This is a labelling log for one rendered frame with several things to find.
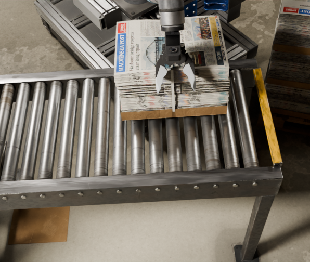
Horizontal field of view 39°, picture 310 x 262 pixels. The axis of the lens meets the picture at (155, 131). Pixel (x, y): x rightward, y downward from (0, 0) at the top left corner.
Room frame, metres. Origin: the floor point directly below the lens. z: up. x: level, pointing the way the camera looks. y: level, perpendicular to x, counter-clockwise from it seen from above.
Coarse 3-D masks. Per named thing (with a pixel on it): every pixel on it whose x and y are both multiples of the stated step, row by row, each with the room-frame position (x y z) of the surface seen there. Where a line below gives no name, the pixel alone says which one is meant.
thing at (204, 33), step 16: (208, 16) 1.23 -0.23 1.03; (192, 32) 1.15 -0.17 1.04; (208, 32) 1.14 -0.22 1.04; (192, 48) 1.06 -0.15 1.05; (208, 48) 1.05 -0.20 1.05; (224, 48) 1.05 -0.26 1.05; (208, 64) 0.97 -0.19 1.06; (224, 64) 0.97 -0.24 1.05; (208, 80) 0.96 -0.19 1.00; (224, 80) 0.95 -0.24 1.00; (192, 96) 0.96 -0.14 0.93; (208, 96) 0.95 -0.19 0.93; (224, 96) 0.95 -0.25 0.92
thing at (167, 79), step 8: (160, 32) 1.17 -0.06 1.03; (176, 64) 0.99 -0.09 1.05; (168, 72) 0.97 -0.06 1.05; (176, 72) 0.97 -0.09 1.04; (168, 80) 0.97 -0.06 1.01; (176, 80) 0.96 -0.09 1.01; (168, 88) 0.96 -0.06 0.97; (176, 88) 0.96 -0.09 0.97; (168, 96) 0.96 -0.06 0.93; (176, 96) 0.96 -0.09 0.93; (168, 104) 0.96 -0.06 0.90; (176, 104) 0.96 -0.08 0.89
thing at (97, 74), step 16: (240, 64) 1.20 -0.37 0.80; (256, 64) 1.19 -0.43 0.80; (0, 80) 1.25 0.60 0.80; (16, 80) 1.24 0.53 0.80; (32, 80) 1.23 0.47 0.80; (48, 80) 1.22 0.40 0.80; (64, 80) 1.22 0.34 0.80; (80, 80) 1.21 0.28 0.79; (96, 80) 1.21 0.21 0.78; (112, 80) 1.21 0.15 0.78; (0, 96) 1.23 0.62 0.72; (16, 96) 1.23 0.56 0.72; (32, 96) 1.23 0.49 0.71; (48, 96) 1.22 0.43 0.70; (64, 96) 1.22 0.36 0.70; (80, 96) 1.21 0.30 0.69; (96, 96) 1.21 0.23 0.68
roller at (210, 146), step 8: (208, 120) 0.94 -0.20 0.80; (208, 128) 0.91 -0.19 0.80; (208, 136) 0.87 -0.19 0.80; (216, 136) 0.88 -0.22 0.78; (208, 144) 0.84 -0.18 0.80; (216, 144) 0.84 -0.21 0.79; (208, 152) 0.81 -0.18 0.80; (216, 152) 0.80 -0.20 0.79; (208, 160) 0.78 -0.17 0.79; (216, 160) 0.77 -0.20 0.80; (208, 168) 0.75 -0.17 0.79; (216, 168) 0.74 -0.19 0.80
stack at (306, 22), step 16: (288, 0) 1.52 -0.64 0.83; (304, 0) 1.51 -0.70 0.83; (288, 16) 1.43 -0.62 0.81; (304, 16) 1.41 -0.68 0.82; (288, 32) 1.43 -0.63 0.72; (304, 32) 1.40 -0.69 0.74; (272, 48) 1.58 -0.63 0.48; (272, 64) 1.44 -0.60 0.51; (288, 64) 1.42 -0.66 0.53; (304, 64) 1.39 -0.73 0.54; (288, 80) 1.41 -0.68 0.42; (304, 80) 1.39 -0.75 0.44; (272, 96) 1.44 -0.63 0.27; (288, 96) 1.41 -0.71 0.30; (304, 96) 1.38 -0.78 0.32; (304, 112) 1.37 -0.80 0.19; (288, 128) 1.39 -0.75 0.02
